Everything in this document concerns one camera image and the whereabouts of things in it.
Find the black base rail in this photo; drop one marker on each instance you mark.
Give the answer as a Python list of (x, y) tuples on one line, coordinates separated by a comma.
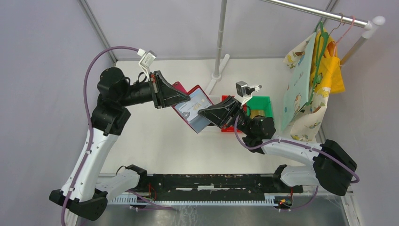
[(216, 187)]

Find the yellow garment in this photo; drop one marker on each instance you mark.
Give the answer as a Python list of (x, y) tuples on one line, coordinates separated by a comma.
[(329, 70)]

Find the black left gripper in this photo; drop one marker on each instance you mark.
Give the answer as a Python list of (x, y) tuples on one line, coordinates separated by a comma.
[(163, 92)]

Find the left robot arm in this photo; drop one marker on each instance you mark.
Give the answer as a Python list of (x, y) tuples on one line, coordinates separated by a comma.
[(82, 194)]

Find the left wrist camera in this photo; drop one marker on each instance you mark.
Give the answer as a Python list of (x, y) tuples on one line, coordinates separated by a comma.
[(147, 58)]

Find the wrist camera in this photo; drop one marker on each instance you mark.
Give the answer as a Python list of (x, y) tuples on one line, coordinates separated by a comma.
[(147, 58), (245, 92)]

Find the pink hanger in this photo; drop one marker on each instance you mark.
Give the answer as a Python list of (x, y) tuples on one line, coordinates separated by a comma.
[(335, 43)]

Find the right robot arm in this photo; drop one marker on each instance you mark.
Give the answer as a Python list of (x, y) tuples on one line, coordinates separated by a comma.
[(326, 165)]

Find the green hanger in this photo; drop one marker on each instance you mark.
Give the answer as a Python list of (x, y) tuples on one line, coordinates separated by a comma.
[(321, 46)]

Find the green plastic bin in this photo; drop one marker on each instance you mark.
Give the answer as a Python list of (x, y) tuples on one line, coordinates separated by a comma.
[(261, 103)]

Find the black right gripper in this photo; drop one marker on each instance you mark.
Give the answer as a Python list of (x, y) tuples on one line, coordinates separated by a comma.
[(223, 114)]

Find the patterned cream cloth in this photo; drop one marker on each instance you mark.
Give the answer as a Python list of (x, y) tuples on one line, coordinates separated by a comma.
[(301, 120)]

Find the small circuit board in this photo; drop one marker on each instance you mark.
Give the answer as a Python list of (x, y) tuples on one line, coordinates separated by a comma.
[(284, 203)]

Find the gold cards stack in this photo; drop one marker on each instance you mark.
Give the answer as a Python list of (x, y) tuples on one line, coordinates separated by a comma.
[(255, 113)]

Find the red leather card holder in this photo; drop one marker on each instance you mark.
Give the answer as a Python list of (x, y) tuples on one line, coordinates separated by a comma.
[(188, 110)]

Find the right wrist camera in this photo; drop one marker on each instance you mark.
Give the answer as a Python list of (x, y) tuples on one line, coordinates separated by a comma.
[(245, 92)]

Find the red plastic bin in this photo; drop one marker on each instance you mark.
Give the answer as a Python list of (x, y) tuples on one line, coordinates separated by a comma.
[(231, 129)]

